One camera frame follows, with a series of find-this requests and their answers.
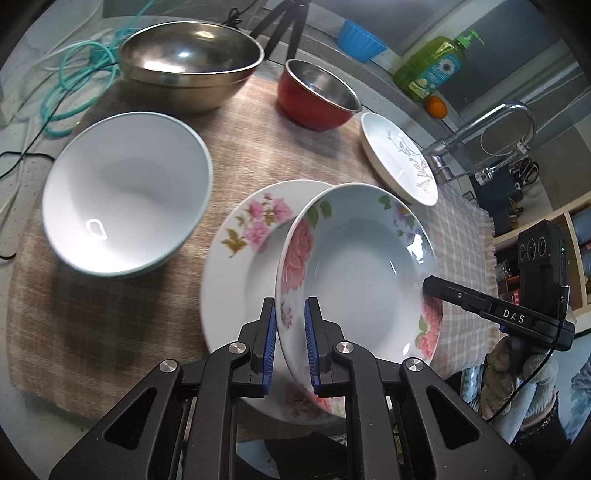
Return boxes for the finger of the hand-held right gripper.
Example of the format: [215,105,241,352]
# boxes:
[422,275,502,325]

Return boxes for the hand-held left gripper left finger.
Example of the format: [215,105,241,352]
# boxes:
[48,298,278,480]

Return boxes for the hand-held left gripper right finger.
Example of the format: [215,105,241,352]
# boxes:
[305,298,536,480]

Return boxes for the pink floral plate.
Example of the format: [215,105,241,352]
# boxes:
[201,180,347,424]

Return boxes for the deep floral plate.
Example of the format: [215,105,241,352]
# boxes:
[276,183,445,418]

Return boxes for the white plate grey branch print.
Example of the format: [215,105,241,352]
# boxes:
[360,112,438,207]

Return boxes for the white bowl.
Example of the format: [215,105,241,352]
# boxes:
[41,112,214,278]

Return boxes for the person's right hand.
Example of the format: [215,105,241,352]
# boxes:
[480,342,561,432]

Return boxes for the wooden shelf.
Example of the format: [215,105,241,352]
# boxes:
[492,203,591,305]

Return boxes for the dark blue utensil holder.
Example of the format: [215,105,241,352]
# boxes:
[475,175,527,234]

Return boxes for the scissors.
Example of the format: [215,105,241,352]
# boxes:
[510,157,539,190]

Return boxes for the beige plaid cloth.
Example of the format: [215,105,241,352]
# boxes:
[7,69,497,416]

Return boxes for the chrome faucet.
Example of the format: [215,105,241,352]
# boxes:
[422,102,536,185]

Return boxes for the green dish soap bottle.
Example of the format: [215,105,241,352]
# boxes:
[393,30,485,102]

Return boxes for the red steel bowl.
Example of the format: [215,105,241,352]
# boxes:
[277,59,363,131]

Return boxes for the blue plastic container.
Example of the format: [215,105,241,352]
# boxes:
[336,21,389,64]

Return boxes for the large steel bowl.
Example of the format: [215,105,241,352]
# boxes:
[119,21,265,115]

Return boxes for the black tripod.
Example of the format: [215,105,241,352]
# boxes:
[249,0,311,71]

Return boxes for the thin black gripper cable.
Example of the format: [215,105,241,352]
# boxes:
[485,342,561,423]

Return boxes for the teal cable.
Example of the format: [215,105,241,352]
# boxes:
[39,0,139,137]

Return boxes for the white cable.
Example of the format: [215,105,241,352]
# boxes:
[0,0,122,125]

